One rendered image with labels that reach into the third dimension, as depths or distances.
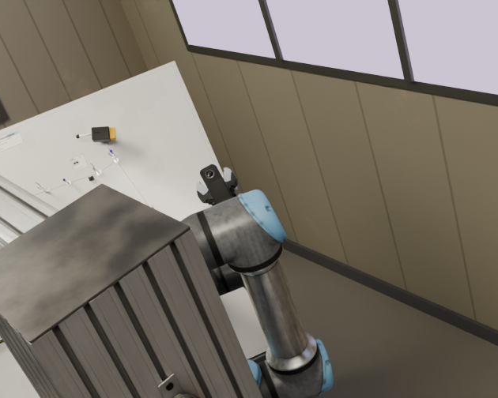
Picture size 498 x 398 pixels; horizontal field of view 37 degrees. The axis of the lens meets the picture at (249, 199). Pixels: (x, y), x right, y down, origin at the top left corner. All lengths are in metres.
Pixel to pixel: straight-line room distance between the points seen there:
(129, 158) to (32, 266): 1.50
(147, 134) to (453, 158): 1.19
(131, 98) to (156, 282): 1.64
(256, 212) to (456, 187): 1.74
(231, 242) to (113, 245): 0.44
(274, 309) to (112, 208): 0.55
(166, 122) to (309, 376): 1.18
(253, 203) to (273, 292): 0.20
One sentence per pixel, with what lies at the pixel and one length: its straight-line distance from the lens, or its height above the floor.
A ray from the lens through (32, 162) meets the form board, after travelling 2.58.
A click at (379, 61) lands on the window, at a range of 2.95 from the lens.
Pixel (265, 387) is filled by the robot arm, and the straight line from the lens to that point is 1.67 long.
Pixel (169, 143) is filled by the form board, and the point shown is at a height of 1.49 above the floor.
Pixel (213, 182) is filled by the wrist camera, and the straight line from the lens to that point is 1.88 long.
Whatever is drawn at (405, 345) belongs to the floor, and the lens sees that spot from 3.61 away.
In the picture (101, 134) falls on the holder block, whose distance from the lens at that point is 2.46.
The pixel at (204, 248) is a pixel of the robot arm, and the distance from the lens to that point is 1.41.
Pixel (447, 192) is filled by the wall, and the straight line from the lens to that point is 3.12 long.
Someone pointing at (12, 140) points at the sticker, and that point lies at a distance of 2.61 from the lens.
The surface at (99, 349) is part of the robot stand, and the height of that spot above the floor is 1.96.
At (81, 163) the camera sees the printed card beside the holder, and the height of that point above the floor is 1.53.
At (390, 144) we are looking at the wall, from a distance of 3.18.
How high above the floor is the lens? 2.53
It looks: 31 degrees down
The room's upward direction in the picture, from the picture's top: 20 degrees counter-clockwise
